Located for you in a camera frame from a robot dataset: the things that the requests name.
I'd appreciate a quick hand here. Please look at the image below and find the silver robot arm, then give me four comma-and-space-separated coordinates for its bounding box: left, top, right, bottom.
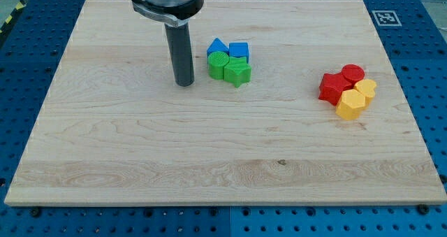
131, 0, 204, 27

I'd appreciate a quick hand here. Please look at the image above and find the green star block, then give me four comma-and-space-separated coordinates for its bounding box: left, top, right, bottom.
223, 57, 251, 87

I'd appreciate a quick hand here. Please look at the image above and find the green cylinder block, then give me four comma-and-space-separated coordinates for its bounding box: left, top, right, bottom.
207, 51, 229, 80

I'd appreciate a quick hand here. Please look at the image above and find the blue cube block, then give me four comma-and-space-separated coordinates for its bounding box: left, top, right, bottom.
229, 42, 249, 62

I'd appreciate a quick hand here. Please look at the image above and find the blue triangle block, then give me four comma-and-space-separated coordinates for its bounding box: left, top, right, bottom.
207, 38, 229, 56

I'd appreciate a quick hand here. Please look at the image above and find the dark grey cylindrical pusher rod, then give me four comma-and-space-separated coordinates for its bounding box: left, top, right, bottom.
165, 24, 194, 87

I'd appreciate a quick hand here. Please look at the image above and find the red star block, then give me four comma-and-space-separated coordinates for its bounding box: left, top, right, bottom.
318, 73, 352, 106

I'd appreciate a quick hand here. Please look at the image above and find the yellow hexagon block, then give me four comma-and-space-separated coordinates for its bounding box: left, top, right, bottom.
335, 89, 366, 120

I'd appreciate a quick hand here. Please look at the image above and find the red cylinder block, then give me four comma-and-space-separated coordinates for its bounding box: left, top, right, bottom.
341, 64, 365, 85

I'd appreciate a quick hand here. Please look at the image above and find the yellow heart block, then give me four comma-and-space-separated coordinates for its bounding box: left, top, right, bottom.
354, 79, 377, 107

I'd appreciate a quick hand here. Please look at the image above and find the white fiducial marker tag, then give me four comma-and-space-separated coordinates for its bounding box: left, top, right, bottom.
372, 10, 402, 27

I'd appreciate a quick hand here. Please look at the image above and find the black bolt front left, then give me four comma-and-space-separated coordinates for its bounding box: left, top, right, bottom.
29, 207, 41, 217

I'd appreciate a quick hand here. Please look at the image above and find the black bolt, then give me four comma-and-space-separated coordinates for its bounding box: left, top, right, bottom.
417, 204, 430, 215
29, 207, 41, 217

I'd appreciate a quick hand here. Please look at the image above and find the black bolt front right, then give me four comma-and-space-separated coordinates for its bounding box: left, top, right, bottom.
417, 204, 430, 215

